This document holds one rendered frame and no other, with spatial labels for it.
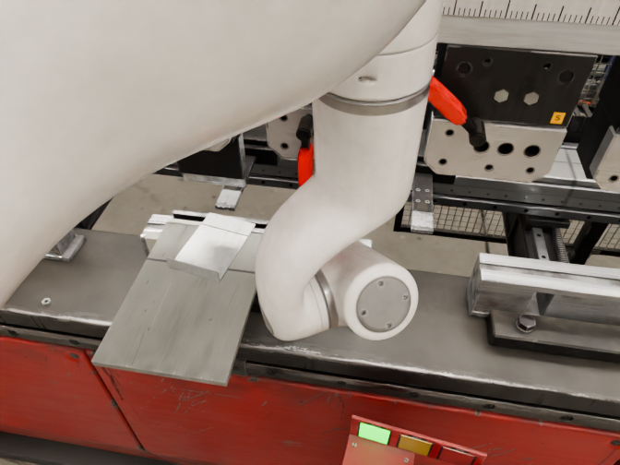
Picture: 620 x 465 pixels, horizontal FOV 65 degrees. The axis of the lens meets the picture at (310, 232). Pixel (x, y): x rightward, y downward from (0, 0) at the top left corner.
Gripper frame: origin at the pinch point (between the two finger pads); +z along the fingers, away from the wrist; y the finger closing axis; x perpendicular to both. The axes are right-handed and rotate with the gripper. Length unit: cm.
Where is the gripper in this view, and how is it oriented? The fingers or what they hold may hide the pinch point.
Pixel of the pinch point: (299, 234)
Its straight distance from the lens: 79.1
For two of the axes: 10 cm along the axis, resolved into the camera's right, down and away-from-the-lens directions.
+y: -1.7, -9.4, -2.8
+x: -9.4, 2.4, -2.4
